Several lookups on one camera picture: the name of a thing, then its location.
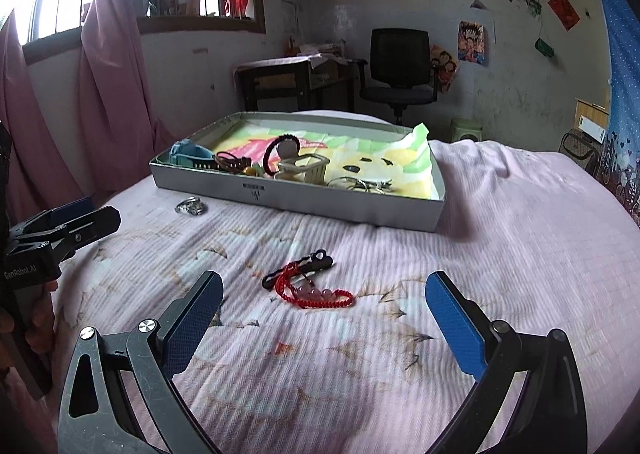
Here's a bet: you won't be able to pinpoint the family cartoon poster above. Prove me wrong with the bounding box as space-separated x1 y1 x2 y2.
431 44 458 93

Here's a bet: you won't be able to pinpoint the silver crystal ring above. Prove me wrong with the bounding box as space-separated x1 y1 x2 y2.
174 195 208 218

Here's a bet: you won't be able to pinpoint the green tag on wall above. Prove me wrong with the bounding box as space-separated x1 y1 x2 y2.
534 38 554 58

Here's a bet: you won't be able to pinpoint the patterned handbag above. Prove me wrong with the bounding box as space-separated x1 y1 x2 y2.
559 129 602 177

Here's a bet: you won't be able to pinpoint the brown cord bead necklace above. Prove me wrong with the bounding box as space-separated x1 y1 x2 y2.
214 149 262 178

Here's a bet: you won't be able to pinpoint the cardboard box by wall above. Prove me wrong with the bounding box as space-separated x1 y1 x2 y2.
574 99 608 144

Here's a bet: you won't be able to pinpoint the green plastic stool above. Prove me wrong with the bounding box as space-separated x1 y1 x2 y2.
450 118 483 142

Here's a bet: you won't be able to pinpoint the light blue watch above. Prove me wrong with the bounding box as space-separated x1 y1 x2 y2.
169 139 218 170

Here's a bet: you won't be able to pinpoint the black bead bracelet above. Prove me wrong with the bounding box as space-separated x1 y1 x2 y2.
261 133 302 179

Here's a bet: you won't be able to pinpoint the cream hair claw clip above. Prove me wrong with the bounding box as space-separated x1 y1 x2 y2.
274 140 330 185

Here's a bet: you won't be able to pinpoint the black wavy hair clip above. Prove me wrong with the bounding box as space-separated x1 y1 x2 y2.
262 248 333 292

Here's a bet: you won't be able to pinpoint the pink curtain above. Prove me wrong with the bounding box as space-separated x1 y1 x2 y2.
1 0 171 222

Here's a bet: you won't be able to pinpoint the grey shallow cardboard box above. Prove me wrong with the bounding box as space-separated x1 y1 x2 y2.
150 112 446 232

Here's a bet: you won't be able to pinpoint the blue dotted fabric wardrobe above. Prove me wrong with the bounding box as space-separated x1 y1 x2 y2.
598 0 639 221

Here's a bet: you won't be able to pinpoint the red paper on wall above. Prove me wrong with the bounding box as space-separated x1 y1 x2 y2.
548 0 580 32

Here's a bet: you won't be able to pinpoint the black office chair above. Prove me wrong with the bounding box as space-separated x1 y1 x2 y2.
358 27 439 125

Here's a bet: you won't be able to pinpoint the silver chain-link hair clip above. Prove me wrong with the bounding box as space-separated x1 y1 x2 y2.
355 178 394 194

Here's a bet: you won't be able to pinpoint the thin silver bangles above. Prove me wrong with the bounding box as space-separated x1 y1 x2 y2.
326 176 376 192

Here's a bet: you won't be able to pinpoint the colourful cartoon cloth liner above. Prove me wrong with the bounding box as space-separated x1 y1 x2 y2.
208 122 442 200

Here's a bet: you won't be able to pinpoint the cartoon poster on wall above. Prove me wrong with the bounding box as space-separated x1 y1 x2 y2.
457 21 486 65

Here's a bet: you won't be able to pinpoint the person's left hand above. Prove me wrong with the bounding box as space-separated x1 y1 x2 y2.
1 281 58 370

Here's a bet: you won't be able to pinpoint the dark wooden desk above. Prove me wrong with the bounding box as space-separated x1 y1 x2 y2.
234 53 366 113

